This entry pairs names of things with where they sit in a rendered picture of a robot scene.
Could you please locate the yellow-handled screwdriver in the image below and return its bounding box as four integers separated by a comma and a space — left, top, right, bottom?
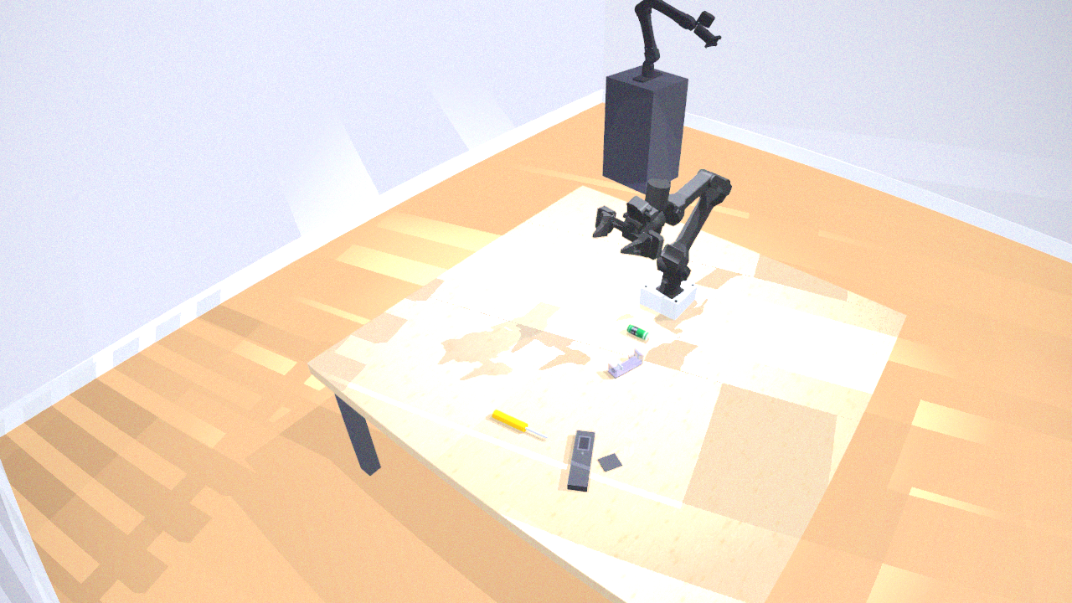
492, 410, 548, 439

